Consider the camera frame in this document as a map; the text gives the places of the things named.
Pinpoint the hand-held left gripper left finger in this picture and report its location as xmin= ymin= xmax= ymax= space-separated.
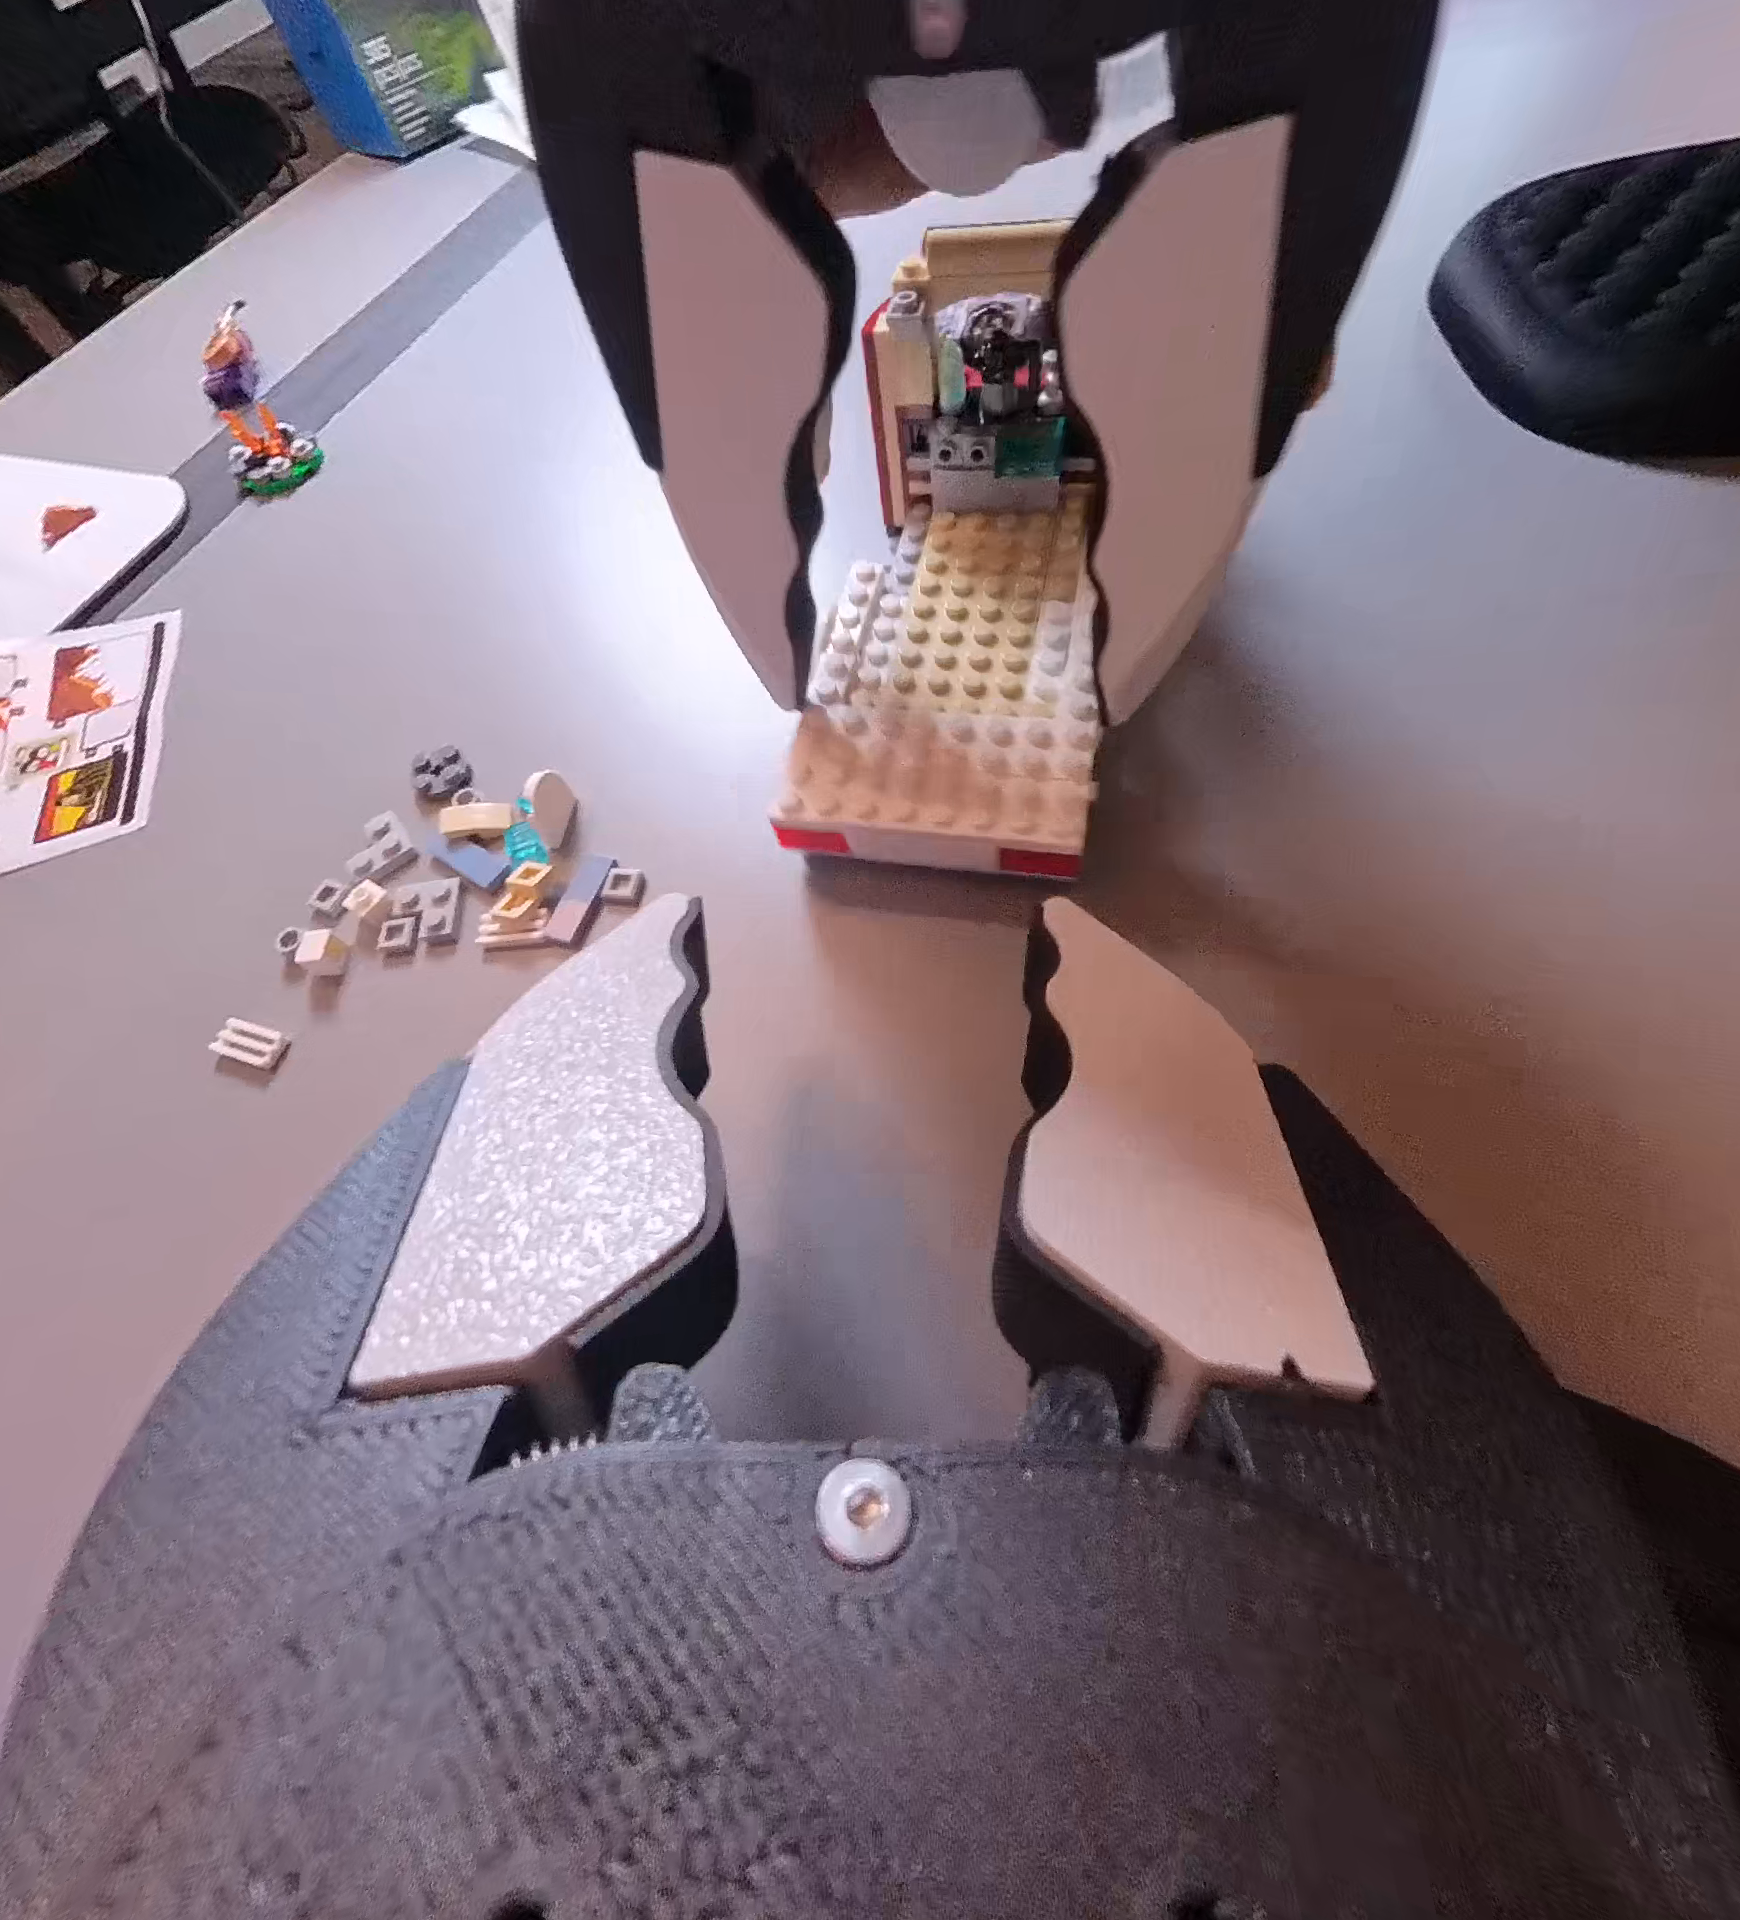
xmin=342 ymin=893 xmax=733 ymax=1445

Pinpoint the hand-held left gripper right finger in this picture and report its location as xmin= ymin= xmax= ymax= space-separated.
xmin=1009 ymin=895 xmax=1376 ymax=1452

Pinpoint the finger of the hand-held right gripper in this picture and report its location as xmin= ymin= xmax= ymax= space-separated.
xmin=633 ymin=147 xmax=859 ymax=710
xmin=1053 ymin=113 xmax=1295 ymax=725

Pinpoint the pile of small brick pieces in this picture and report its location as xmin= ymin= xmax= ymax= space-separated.
xmin=274 ymin=745 xmax=649 ymax=980

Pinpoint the tan and red brick model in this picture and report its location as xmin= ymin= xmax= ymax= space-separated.
xmin=769 ymin=220 xmax=1112 ymax=876

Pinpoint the blue cardboard box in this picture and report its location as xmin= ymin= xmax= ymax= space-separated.
xmin=263 ymin=0 xmax=519 ymax=163

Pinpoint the black office chair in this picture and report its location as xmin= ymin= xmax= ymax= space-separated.
xmin=0 ymin=0 xmax=305 ymax=303

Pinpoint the purple toy minifigure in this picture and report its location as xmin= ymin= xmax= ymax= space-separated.
xmin=203 ymin=301 xmax=274 ymax=414

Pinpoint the green round brick base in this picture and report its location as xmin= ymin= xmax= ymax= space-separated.
xmin=225 ymin=396 xmax=326 ymax=499

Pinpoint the sticker sheet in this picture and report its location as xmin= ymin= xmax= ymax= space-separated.
xmin=0 ymin=610 xmax=185 ymax=902

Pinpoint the white tray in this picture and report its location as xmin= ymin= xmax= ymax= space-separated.
xmin=0 ymin=453 xmax=193 ymax=639

